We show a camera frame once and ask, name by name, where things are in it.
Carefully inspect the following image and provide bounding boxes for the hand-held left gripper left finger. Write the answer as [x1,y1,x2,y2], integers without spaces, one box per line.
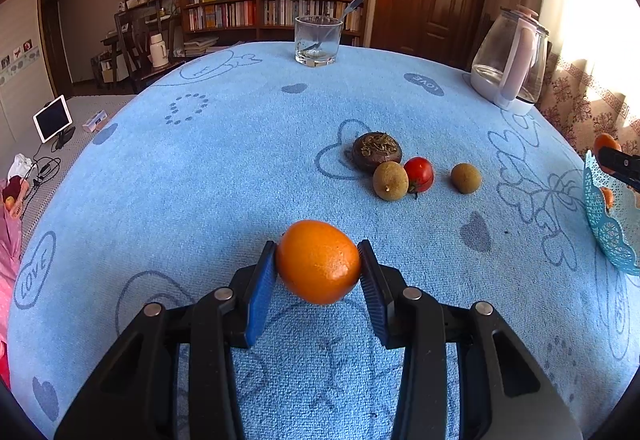
[54,240,278,440]

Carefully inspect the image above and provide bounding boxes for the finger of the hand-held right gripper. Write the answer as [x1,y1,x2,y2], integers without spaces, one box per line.
[597,146,640,193]

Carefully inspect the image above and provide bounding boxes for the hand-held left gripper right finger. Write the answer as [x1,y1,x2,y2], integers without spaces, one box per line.
[356,239,585,440]

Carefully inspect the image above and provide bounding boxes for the mandarin with stem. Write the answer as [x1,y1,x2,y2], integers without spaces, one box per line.
[594,133,623,161]

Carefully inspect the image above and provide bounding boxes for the large oval orange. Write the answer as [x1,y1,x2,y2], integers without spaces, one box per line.
[275,219,361,306]

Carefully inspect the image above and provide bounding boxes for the light blue lattice basket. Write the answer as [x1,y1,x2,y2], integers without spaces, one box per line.
[583,150,640,277]

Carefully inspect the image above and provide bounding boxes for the brown longan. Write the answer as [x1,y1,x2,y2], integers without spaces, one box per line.
[373,161,410,202]
[451,163,483,194]

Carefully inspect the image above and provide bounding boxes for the small red cherry tomato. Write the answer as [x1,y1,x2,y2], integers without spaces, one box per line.
[404,156,435,195]

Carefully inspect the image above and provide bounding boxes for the small dark water chestnut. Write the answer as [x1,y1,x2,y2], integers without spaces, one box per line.
[351,131,405,175]

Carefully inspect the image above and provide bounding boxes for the patterned cream curtain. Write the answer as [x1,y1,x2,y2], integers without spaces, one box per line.
[537,0,640,161]

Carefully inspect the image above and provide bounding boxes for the small white box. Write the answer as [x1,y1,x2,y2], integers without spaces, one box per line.
[82,112,110,133]

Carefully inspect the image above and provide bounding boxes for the black tablet stand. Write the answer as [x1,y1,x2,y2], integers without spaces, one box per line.
[51,126,77,151]

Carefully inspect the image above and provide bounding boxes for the white thermos jug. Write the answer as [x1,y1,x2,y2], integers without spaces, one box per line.
[148,33,171,68]

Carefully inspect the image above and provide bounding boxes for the white crumpled cloth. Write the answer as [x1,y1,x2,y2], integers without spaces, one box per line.
[7,153,33,181]

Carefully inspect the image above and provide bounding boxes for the white tablet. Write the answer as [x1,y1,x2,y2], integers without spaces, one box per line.
[33,95,74,144]

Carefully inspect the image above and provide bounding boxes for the metal spoon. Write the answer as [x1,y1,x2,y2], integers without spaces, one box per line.
[300,0,367,53]

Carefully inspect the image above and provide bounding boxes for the wooden bookcase with books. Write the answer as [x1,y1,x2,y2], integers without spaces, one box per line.
[178,0,373,58]

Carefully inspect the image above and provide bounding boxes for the white wardrobe with stickers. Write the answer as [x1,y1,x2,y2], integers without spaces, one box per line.
[0,0,66,161]

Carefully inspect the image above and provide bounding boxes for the glass kettle with pink handle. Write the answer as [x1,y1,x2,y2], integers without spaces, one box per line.
[470,5,551,117]

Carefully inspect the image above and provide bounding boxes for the black cables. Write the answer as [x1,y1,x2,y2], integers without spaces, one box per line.
[27,155,63,193]

